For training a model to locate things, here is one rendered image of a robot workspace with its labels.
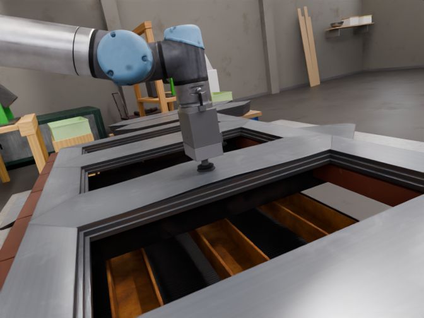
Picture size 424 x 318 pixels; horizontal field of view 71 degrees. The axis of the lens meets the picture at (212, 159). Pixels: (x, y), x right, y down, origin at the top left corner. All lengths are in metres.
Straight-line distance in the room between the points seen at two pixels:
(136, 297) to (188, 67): 0.45
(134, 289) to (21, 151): 5.19
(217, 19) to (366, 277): 8.54
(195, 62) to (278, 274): 0.42
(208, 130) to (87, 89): 6.89
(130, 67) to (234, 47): 8.47
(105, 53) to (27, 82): 6.95
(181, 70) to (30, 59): 0.26
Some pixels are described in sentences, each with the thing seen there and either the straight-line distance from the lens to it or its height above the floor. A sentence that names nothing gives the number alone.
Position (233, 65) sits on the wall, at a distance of 8.85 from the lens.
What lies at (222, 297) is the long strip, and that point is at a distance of 0.34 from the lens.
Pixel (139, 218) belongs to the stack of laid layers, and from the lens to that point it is 0.58.
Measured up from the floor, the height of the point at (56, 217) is 0.84.
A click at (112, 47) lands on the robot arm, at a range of 0.48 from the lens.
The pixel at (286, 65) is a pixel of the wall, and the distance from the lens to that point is 10.06.
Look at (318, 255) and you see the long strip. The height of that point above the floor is 0.84.
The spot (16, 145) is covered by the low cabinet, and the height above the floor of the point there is 0.37.
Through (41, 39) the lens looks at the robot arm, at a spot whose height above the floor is 1.15.
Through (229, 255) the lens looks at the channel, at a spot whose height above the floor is 0.68.
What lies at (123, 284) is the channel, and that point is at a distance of 0.68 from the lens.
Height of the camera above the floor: 1.07
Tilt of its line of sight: 17 degrees down
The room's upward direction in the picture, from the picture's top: 10 degrees counter-clockwise
